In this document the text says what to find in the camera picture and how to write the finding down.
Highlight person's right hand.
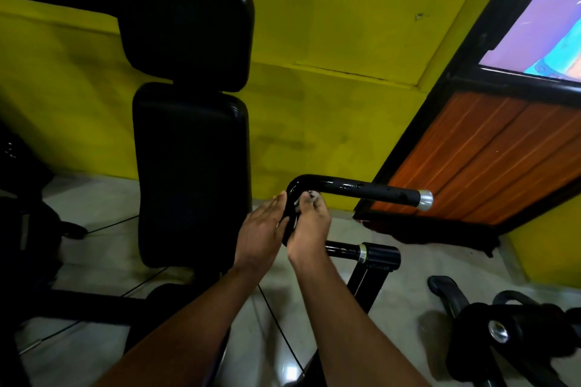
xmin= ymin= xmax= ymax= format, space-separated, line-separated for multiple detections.
xmin=286 ymin=190 xmax=332 ymax=272

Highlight person's left hand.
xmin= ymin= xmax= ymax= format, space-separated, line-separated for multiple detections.
xmin=234 ymin=191 xmax=289 ymax=281

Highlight white cleaning wipe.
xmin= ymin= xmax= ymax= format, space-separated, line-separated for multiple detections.
xmin=294 ymin=190 xmax=318 ymax=215

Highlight black U-shaped handle chrome end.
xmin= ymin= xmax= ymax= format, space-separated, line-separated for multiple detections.
xmin=281 ymin=174 xmax=435 ymax=261

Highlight person's right forearm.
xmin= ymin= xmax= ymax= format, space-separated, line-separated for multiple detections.
xmin=290 ymin=255 xmax=430 ymax=387

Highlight person's left forearm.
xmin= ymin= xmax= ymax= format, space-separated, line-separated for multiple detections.
xmin=93 ymin=264 xmax=269 ymax=387

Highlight black back pad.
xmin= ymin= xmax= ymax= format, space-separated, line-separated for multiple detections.
xmin=132 ymin=82 xmax=253 ymax=270

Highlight black round seat pad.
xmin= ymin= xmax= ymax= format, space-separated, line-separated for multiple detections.
xmin=125 ymin=283 xmax=230 ymax=387

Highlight orange black edged panel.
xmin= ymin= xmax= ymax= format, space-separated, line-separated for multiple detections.
xmin=353 ymin=0 xmax=581 ymax=258

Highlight black head pad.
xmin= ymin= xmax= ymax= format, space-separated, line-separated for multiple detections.
xmin=113 ymin=0 xmax=255 ymax=93

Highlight dark weight stack housing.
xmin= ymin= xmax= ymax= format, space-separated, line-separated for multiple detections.
xmin=0 ymin=121 xmax=90 ymax=387

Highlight pink blue poster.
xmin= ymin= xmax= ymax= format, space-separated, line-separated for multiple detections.
xmin=479 ymin=0 xmax=581 ymax=83

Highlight black machine base frame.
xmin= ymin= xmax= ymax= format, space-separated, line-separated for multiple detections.
xmin=27 ymin=242 xmax=402 ymax=387

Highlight thin black hanging cable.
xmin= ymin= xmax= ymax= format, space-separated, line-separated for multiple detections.
xmin=257 ymin=284 xmax=304 ymax=372

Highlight thin black floor cable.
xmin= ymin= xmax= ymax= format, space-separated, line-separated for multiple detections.
xmin=86 ymin=215 xmax=139 ymax=234

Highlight grey leg machine frame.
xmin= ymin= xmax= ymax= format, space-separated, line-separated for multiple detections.
xmin=427 ymin=275 xmax=581 ymax=387

